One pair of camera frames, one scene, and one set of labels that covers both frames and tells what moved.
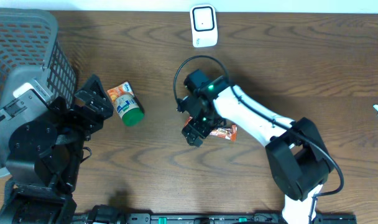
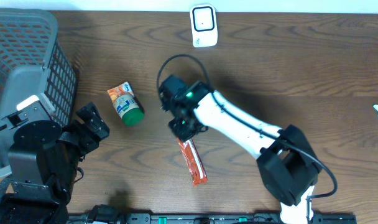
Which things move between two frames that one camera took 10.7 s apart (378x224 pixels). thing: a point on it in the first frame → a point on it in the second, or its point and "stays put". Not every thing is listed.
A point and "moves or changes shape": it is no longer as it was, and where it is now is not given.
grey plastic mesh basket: (24, 46) stays put
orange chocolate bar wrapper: (229, 132) moves or changes shape
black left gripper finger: (94, 97) → (91, 116)
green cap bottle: (130, 111) stays put
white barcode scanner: (204, 25) stays put
